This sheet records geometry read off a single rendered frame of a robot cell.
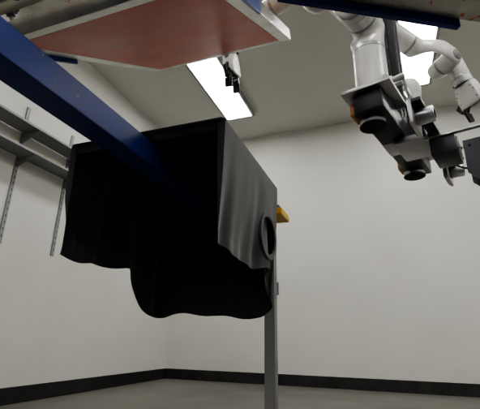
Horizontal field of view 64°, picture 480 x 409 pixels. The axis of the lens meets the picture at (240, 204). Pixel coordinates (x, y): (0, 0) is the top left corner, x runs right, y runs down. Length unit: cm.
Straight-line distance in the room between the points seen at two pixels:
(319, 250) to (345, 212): 53
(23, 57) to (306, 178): 427
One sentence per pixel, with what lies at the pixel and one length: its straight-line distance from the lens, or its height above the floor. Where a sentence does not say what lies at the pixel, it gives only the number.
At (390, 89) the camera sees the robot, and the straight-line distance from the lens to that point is 120.
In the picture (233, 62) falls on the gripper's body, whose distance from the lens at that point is 175.
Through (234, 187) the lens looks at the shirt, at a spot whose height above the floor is 80.
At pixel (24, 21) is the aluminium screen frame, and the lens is 108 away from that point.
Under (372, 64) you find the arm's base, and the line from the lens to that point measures 125.
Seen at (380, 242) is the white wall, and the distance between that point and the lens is 448.
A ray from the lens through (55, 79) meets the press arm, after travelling 78.
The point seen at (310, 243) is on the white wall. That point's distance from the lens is 455.
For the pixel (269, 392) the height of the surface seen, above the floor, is 29.
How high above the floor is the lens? 47
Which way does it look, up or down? 19 degrees up
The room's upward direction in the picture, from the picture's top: 1 degrees clockwise
